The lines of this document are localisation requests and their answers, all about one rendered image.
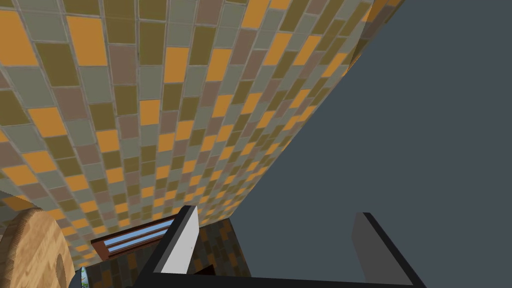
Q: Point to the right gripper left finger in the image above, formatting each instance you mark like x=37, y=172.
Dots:
x=180, y=244

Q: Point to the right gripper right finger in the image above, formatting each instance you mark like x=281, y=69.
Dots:
x=380, y=256

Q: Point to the brown framed window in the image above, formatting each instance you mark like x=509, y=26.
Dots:
x=128, y=238

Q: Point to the round wooden table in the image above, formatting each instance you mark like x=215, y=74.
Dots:
x=36, y=252

